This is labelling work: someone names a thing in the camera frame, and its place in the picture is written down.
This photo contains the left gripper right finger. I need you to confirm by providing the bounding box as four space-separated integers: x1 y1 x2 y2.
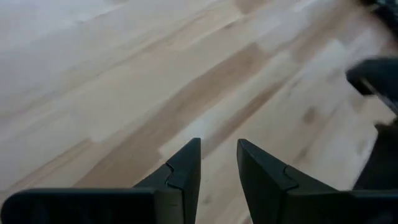
237 138 338 224

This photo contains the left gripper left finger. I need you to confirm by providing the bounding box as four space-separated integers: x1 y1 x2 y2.
133 138 202 224

